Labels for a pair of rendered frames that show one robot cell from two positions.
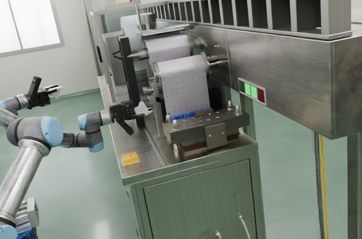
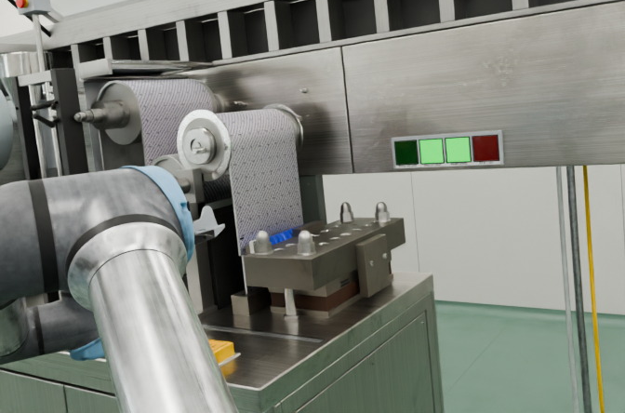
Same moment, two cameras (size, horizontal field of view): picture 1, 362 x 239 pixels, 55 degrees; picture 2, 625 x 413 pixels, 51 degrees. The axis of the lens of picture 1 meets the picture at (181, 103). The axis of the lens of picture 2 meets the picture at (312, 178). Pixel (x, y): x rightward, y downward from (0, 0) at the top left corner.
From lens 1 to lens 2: 111 cm
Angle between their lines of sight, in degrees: 44
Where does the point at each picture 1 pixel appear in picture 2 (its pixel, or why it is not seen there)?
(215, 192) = (392, 401)
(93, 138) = not seen: hidden behind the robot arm
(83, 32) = not seen: outside the picture
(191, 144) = (337, 290)
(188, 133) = (336, 261)
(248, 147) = (424, 285)
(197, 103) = (285, 214)
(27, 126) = (92, 192)
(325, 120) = not seen: outside the picture
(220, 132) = (381, 254)
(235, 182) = (414, 369)
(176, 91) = (254, 181)
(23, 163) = (179, 298)
